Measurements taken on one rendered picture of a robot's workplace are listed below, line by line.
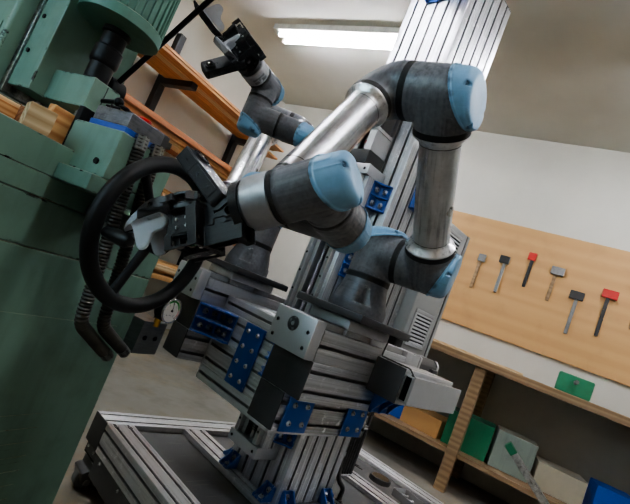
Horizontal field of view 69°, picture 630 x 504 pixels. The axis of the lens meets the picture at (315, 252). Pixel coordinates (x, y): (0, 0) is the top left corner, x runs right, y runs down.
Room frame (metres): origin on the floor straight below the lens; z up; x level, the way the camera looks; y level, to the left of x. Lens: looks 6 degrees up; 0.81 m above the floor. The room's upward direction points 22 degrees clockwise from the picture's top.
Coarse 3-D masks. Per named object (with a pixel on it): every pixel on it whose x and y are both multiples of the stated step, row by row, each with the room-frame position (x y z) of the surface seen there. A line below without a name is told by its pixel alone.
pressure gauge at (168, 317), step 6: (174, 300) 1.10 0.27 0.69; (162, 306) 1.09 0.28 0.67; (168, 306) 1.10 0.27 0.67; (174, 306) 1.11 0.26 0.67; (180, 306) 1.13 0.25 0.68; (156, 312) 1.09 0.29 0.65; (162, 312) 1.08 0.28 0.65; (168, 312) 1.10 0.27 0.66; (174, 312) 1.12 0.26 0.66; (180, 312) 1.14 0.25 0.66; (156, 318) 1.12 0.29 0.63; (162, 318) 1.09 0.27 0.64; (168, 318) 1.11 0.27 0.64; (174, 318) 1.13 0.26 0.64; (156, 324) 1.12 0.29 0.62
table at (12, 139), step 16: (0, 112) 0.71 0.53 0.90; (0, 128) 0.71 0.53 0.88; (16, 128) 0.73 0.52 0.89; (0, 144) 0.72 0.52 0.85; (16, 144) 0.74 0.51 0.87; (32, 144) 0.76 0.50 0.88; (48, 144) 0.78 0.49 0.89; (16, 160) 0.75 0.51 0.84; (32, 160) 0.77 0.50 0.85; (48, 160) 0.79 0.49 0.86; (64, 160) 0.82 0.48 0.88; (64, 176) 0.79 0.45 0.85; (80, 176) 0.78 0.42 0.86; (96, 176) 0.78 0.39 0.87; (96, 192) 0.79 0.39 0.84; (128, 208) 0.86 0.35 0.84
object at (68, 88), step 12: (60, 72) 0.97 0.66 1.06; (60, 84) 0.97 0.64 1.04; (72, 84) 0.95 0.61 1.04; (84, 84) 0.93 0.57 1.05; (96, 84) 0.93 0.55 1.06; (48, 96) 0.98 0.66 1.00; (60, 96) 0.96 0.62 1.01; (72, 96) 0.94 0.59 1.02; (84, 96) 0.93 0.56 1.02; (96, 96) 0.94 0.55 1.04; (108, 96) 0.96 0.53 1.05; (72, 108) 0.98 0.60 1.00; (96, 108) 0.95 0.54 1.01
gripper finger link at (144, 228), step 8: (136, 216) 0.66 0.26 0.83; (152, 216) 0.65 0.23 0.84; (160, 216) 0.65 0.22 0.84; (128, 224) 0.67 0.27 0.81; (136, 224) 0.67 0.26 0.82; (144, 224) 0.66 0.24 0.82; (152, 224) 0.65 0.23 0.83; (160, 224) 0.65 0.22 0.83; (136, 232) 0.67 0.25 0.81; (144, 232) 0.66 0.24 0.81; (152, 232) 0.65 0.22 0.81; (136, 240) 0.66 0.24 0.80; (144, 240) 0.66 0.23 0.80; (144, 248) 0.66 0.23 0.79
